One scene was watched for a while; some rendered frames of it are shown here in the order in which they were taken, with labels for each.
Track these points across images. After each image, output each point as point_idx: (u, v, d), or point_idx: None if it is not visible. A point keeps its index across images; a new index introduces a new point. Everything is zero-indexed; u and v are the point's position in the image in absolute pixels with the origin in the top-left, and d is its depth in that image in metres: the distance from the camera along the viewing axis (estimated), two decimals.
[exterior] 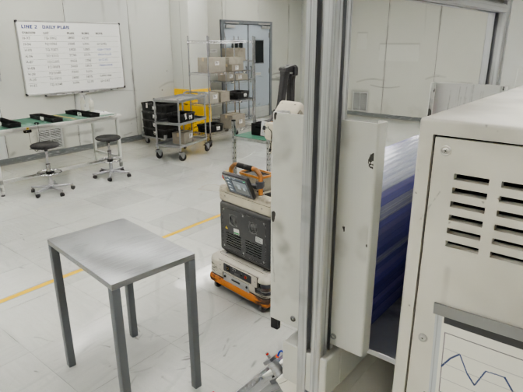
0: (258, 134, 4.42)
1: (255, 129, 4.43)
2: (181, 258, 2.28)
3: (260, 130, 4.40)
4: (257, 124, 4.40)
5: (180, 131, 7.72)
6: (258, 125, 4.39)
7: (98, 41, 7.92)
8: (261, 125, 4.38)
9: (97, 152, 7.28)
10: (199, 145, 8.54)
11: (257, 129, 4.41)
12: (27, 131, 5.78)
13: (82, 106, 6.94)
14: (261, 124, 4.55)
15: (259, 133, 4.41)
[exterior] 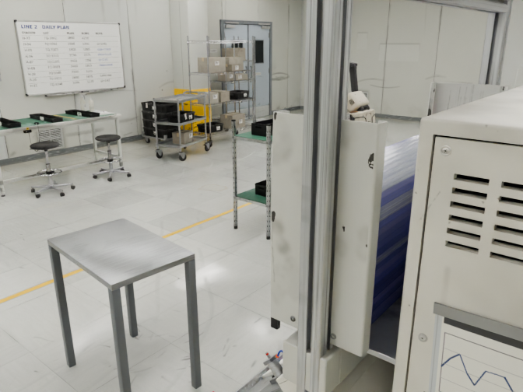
0: (258, 134, 4.42)
1: (255, 129, 4.43)
2: (181, 258, 2.28)
3: (260, 130, 4.40)
4: (257, 124, 4.40)
5: (180, 131, 7.72)
6: (258, 125, 4.39)
7: (98, 41, 7.92)
8: (261, 125, 4.38)
9: (97, 152, 7.28)
10: (199, 145, 8.54)
11: (257, 129, 4.41)
12: (27, 131, 5.78)
13: (82, 106, 6.94)
14: (261, 124, 4.55)
15: (259, 133, 4.41)
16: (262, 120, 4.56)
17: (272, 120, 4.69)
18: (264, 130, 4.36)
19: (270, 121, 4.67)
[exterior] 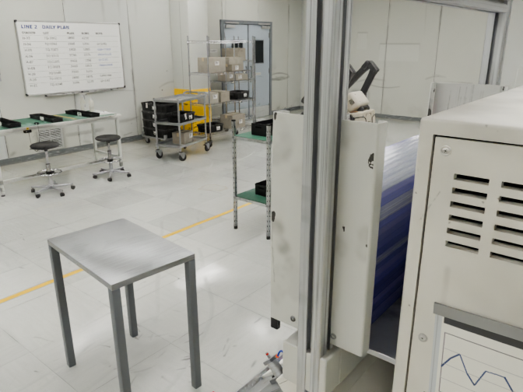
0: (258, 134, 4.42)
1: (255, 129, 4.43)
2: (181, 258, 2.28)
3: (260, 130, 4.40)
4: (257, 124, 4.40)
5: (180, 131, 7.72)
6: (258, 125, 4.39)
7: (98, 41, 7.92)
8: (261, 125, 4.38)
9: (97, 152, 7.28)
10: (199, 145, 8.54)
11: (257, 129, 4.41)
12: (27, 131, 5.78)
13: (82, 106, 6.94)
14: (261, 124, 4.55)
15: (259, 133, 4.41)
16: (262, 120, 4.56)
17: (272, 120, 4.69)
18: (264, 130, 4.36)
19: (270, 121, 4.67)
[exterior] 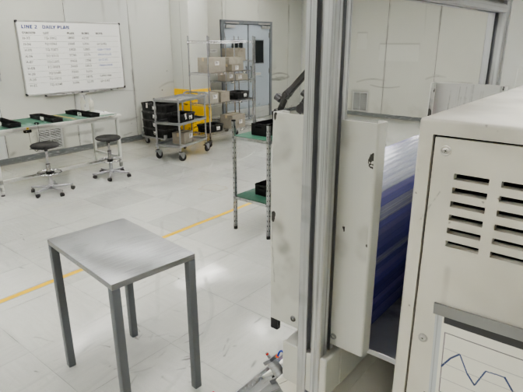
0: (258, 134, 4.42)
1: (255, 129, 4.43)
2: (181, 258, 2.28)
3: (260, 130, 4.40)
4: (257, 124, 4.40)
5: (180, 131, 7.72)
6: (258, 125, 4.39)
7: (98, 41, 7.92)
8: (261, 125, 4.38)
9: (97, 152, 7.28)
10: (199, 145, 8.54)
11: (257, 129, 4.41)
12: (27, 131, 5.78)
13: (82, 106, 6.94)
14: (261, 124, 4.55)
15: (259, 133, 4.41)
16: (262, 120, 4.56)
17: (272, 120, 4.69)
18: (264, 130, 4.36)
19: (270, 121, 4.67)
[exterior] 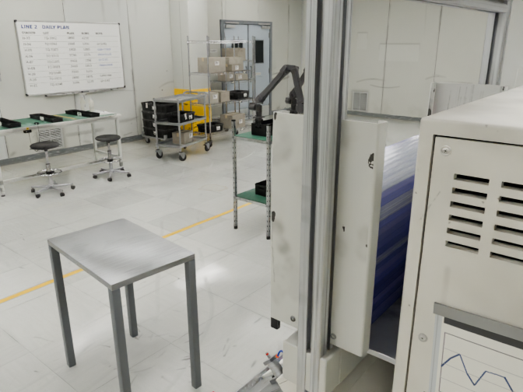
0: (258, 134, 4.42)
1: (255, 129, 4.43)
2: (181, 258, 2.28)
3: (260, 130, 4.40)
4: (257, 124, 4.40)
5: (180, 131, 7.72)
6: (258, 125, 4.39)
7: (98, 41, 7.92)
8: (261, 125, 4.38)
9: (97, 152, 7.28)
10: (199, 145, 8.54)
11: (257, 129, 4.41)
12: (27, 131, 5.78)
13: (82, 106, 6.94)
14: (261, 124, 4.55)
15: (259, 133, 4.41)
16: (262, 120, 4.56)
17: (272, 120, 4.69)
18: (264, 130, 4.36)
19: (270, 121, 4.67)
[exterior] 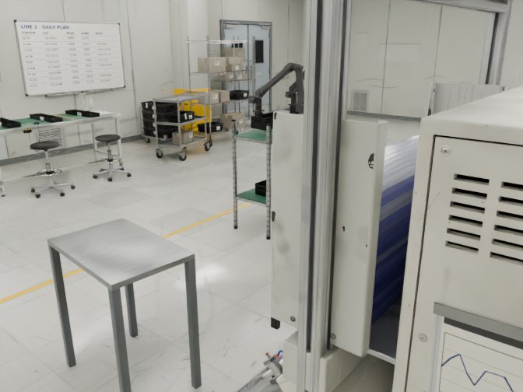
0: (257, 127, 4.41)
1: (254, 123, 4.41)
2: (181, 258, 2.28)
3: (259, 124, 4.38)
4: (257, 117, 4.38)
5: (180, 131, 7.72)
6: (258, 119, 4.38)
7: (98, 41, 7.92)
8: (261, 119, 4.36)
9: (97, 152, 7.28)
10: (199, 145, 8.54)
11: (257, 123, 4.40)
12: (27, 131, 5.78)
13: (82, 106, 6.94)
14: (261, 117, 4.54)
15: (258, 127, 4.40)
16: (262, 114, 4.54)
17: (272, 114, 4.67)
18: (264, 124, 4.35)
19: (270, 115, 4.65)
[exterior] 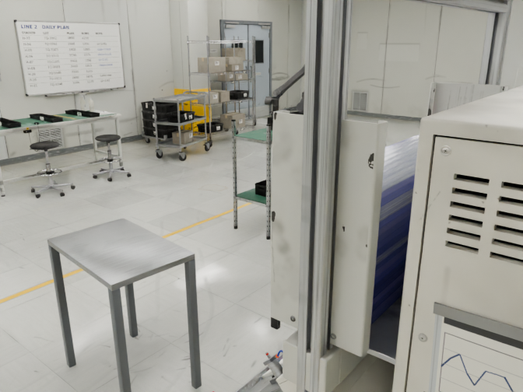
0: None
1: (272, 124, 4.30)
2: (181, 258, 2.28)
3: None
4: (273, 118, 4.27)
5: (180, 131, 7.72)
6: None
7: (98, 41, 7.92)
8: None
9: (97, 152, 7.28)
10: (199, 145, 8.54)
11: None
12: (27, 131, 5.78)
13: (82, 106, 6.94)
14: None
15: None
16: None
17: None
18: None
19: None
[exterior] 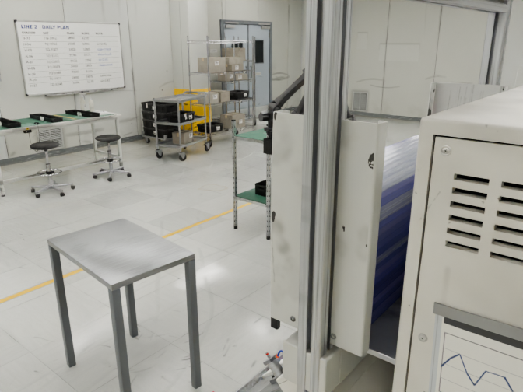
0: None
1: None
2: (181, 258, 2.28)
3: None
4: None
5: (180, 131, 7.72)
6: None
7: (98, 41, 7.92)
8: None
9: (97, 152, 7.28)
10: (199, 145, 8.54)
11: None
12: (27, 131, 5.78)
13: (82, 106, 6.94)
14: None
15: None
16: None
17: None
18: None
19: None
